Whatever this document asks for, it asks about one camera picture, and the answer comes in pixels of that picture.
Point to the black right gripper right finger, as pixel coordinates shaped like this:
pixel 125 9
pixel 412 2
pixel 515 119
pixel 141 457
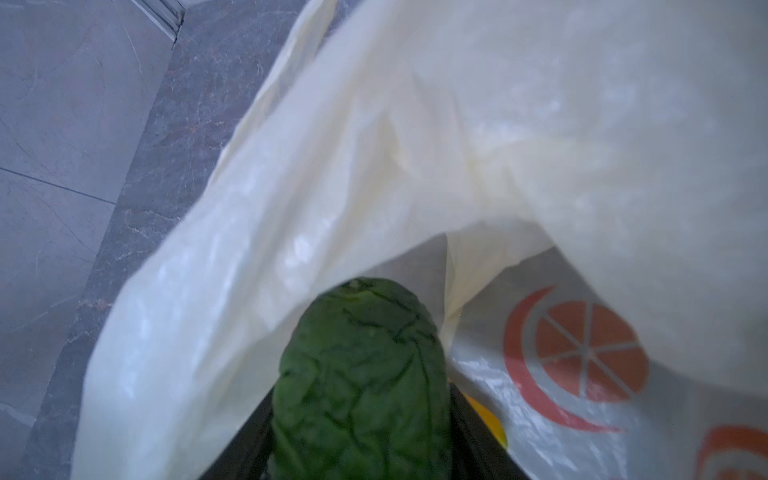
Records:
pixel 476 453

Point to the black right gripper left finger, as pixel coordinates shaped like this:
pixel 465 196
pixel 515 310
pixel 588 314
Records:
pixel 247 456

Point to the dark green fake avocado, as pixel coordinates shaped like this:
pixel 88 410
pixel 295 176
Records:
pixel 363 391

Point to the cream printed plastic bag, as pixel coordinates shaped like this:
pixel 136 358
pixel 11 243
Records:
pixel 575 190

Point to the yellow fake fruit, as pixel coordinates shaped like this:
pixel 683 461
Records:
pixel 493 424

